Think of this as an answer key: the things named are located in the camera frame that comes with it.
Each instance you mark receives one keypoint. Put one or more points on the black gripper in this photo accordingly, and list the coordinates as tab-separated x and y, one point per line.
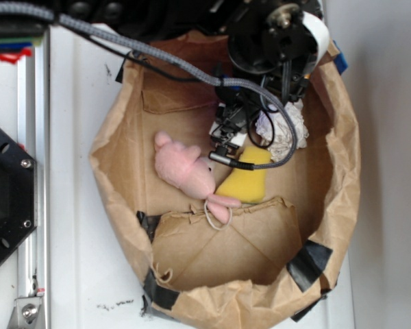
236	118

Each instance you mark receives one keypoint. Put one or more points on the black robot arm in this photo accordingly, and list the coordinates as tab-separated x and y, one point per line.
273	46

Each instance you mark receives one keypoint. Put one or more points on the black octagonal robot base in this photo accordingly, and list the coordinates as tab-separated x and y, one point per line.
17	196

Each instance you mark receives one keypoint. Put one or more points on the blue tape strip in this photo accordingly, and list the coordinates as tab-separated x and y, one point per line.
340	60

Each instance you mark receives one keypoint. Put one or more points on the crumpled white paper ball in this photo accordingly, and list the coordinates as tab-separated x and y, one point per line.
273	129

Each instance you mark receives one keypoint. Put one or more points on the yellow sponge wedge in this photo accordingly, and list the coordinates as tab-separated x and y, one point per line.
247	186

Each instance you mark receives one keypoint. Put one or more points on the pink plush bunny toy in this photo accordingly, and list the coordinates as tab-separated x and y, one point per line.
188	171

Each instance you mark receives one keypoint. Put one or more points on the brown paper bag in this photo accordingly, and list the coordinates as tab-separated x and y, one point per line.
265	245

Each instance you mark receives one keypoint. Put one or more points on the aluminium extrusion rail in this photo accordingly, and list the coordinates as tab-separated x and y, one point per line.
31	307

